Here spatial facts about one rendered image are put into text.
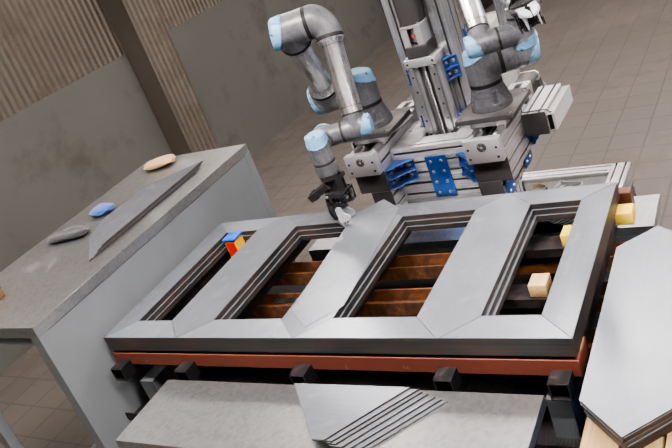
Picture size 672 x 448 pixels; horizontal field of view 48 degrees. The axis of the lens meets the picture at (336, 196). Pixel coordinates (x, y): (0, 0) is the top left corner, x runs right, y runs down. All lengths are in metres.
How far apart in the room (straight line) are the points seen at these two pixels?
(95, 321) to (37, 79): 2.93
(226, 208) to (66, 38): 2.69
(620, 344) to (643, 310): 0.13
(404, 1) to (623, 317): 1.45
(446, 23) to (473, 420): 1.56
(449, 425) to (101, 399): 1.31
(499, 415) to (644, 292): 0.45
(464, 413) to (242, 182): 1.76
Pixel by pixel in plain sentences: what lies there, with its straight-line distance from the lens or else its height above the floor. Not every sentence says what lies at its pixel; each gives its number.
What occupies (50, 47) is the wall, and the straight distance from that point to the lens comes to 5.51.
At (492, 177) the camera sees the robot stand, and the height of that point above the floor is 0.83.
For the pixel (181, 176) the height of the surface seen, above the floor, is 1.07.
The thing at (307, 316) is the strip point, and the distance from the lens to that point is 2.23.
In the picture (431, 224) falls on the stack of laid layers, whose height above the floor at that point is 0.83.
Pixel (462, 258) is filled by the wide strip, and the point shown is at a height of 0.87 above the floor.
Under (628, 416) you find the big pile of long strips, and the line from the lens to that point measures 1.64.
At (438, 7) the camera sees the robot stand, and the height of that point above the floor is 1.40.
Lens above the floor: 1.97
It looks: 22 degrees down
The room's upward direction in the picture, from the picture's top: 21 degrees counter-clockwise
